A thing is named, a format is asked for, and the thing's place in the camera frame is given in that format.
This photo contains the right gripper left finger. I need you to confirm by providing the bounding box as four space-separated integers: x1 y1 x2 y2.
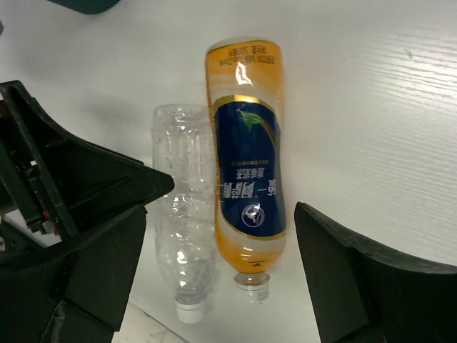
1 206 146 342

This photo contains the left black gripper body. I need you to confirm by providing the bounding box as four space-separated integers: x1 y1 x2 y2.
1 81 79 239

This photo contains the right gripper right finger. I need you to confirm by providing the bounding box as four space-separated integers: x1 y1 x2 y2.
294 202 456 342

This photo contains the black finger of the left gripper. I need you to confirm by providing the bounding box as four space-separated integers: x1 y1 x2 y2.
36 106 175 229

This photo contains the clear bottle blue cap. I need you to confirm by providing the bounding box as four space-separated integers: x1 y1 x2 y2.
151 104 218 324

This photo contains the orange juice bottle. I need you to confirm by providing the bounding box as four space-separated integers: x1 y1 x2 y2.
205 37 286 303

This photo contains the dark green plastic bin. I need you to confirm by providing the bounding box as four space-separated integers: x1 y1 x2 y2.
49 0 120 15

